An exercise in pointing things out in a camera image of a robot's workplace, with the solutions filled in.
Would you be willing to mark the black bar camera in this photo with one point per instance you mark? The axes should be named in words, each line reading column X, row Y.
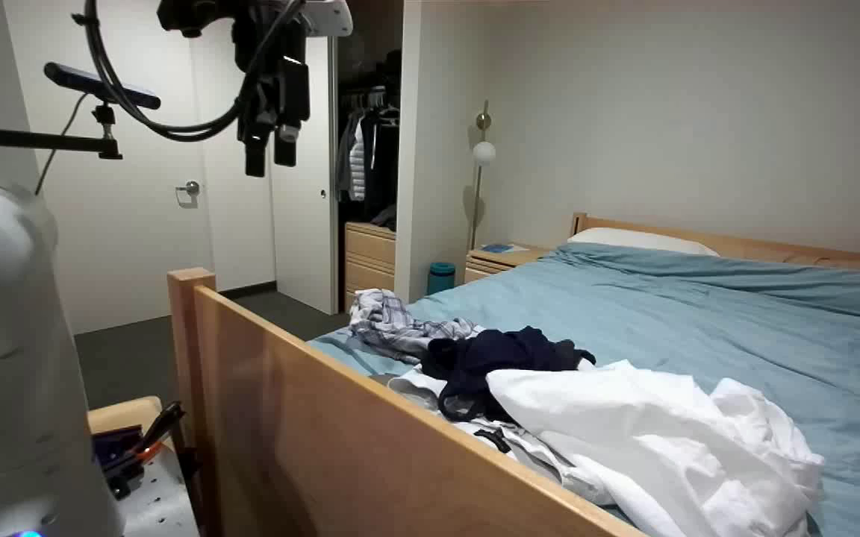
column 104, row 86

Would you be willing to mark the white room door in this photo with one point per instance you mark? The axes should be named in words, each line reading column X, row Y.
column 134, row 247

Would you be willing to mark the wooden dresser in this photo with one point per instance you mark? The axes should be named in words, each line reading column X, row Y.
column 369, row 256

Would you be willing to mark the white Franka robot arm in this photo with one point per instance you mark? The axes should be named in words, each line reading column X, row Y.
column 1, row 347

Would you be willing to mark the wooden bed headboard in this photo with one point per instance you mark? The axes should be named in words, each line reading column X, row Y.
column 799, row 252

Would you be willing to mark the grey perforated base plate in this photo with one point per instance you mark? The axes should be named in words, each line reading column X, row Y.
column 156, row 501

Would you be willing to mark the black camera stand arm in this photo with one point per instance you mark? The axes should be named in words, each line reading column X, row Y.
column 32, row 138

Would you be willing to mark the wooden nightstand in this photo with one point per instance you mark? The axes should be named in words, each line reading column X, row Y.
column 495, row 262

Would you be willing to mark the dark navy garment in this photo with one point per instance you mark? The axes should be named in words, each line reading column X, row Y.
column 501, row 358

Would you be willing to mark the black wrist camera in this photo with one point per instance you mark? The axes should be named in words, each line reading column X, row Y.
column 193, row 16

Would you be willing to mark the white pillow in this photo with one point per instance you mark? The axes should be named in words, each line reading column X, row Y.
column 641, row 240

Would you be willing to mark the hanging clothes in closet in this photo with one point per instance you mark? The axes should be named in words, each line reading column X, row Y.
column 356, row 158

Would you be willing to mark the wooden bed footboard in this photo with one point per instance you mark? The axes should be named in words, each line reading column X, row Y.
column 329, row 449

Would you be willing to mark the floor lamp with white globe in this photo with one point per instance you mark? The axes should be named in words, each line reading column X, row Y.
column 484, row 153

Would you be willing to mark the teal container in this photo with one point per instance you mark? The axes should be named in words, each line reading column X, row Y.
column 441, row 277

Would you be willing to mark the white closet door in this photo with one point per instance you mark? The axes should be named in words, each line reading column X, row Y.
column 301, row 240

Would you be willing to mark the blue item on nightstand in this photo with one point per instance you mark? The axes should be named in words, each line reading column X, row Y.
column 496, row 247

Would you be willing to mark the white crumpled shirt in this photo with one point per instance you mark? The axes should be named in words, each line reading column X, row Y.
column 650, row 435

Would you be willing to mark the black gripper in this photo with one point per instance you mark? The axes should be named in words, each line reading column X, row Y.
column 277, row 79

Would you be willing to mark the checked shirt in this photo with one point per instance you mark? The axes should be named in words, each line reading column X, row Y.
column 390, row 322

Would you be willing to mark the blue box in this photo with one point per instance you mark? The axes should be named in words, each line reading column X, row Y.
column 111, row 444

